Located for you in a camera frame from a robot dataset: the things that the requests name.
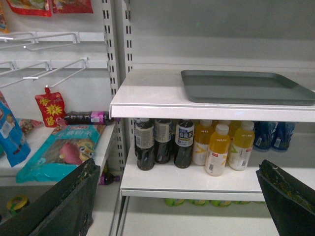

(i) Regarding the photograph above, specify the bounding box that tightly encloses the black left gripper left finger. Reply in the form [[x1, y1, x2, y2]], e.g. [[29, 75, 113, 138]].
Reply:
[[0, 159, 100, 236]]

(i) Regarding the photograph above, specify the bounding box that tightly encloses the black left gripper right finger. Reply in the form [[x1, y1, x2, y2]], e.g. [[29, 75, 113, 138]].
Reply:
[[256, 159, 315, 236]]

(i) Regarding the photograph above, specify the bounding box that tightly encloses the grey rectangular serving tray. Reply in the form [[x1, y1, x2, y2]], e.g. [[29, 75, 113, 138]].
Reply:
[[181, 70, 315, 106]]

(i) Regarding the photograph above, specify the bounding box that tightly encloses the teal snack bag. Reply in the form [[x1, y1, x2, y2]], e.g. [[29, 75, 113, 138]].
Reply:
[[16, 124, 106, 183]]

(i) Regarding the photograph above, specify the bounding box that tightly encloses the orange juice bottle right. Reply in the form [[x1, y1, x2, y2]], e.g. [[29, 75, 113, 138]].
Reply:
[[228, 121, 255, 171]]

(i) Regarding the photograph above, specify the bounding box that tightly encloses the orange juice bottle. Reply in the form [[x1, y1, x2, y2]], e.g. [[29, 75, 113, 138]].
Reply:
[[192, 119, 214, 166], [205, 124, 230, 177], [228, 121, 255, 171]]

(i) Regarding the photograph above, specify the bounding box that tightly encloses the blue drink bottle left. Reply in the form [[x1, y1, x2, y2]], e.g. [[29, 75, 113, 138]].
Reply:
[[253, 121, 278, 151]]

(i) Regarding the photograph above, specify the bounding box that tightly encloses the blue snack bag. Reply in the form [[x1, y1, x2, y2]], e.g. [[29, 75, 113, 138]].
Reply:
[[0, 92, 31, 167]]

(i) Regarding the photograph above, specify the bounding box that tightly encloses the orange juice bottle front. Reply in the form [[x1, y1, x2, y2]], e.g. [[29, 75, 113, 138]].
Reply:
[[205, 124, 230, 177]]

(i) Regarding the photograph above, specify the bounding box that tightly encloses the lying dark soda bottle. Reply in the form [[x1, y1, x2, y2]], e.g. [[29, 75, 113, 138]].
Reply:
[[64, 111, 116, 125]]

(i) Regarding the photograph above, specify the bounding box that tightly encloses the white lower shelf board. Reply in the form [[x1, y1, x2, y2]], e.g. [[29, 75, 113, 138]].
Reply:
[[120, 143, 315, 201]]

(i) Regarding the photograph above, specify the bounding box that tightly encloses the white shelf board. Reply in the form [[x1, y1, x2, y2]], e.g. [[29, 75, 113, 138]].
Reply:
[[120, 143, 315, 201], [110, 69, 315, 122]]

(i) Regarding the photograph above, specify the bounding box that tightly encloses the red spouted snack pouch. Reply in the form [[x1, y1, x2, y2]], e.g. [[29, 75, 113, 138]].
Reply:
[[35, 87, 65, 128]]

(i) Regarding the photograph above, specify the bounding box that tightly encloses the dark tea bottle left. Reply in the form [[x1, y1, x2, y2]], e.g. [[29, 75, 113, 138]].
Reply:
[[135, 118, 155, 171]]

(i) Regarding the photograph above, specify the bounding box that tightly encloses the dark tea bottle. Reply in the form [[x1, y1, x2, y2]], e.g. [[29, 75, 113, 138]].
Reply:
[[135, 118, 155, 171], [154, 118, 172, 164], [174, 119, 194, 169]]

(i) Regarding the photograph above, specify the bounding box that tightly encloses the orange juice bottle left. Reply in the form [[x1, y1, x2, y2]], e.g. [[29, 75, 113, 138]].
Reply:
[[192, 119, 214, 166]]

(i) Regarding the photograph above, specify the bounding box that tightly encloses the dark tea bottle middle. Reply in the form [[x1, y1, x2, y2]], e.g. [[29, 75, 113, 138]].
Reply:
[[154, 118, 172, 164]]

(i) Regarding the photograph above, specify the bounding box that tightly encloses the dark tea bottle right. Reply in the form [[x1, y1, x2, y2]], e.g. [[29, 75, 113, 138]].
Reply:
[[174, 119, 194, 169]]

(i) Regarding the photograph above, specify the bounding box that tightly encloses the white upper shelf board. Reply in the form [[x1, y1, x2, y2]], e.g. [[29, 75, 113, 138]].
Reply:
[[110, 69, 315, 122]]

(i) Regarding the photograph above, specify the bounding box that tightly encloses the white slotted shelf upright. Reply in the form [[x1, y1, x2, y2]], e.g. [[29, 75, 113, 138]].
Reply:
[[102, 0, 129, 173]]

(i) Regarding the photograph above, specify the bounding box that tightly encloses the red hanging snack packet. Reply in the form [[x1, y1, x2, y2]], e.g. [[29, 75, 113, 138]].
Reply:
[[6, 0, 52, 17]]

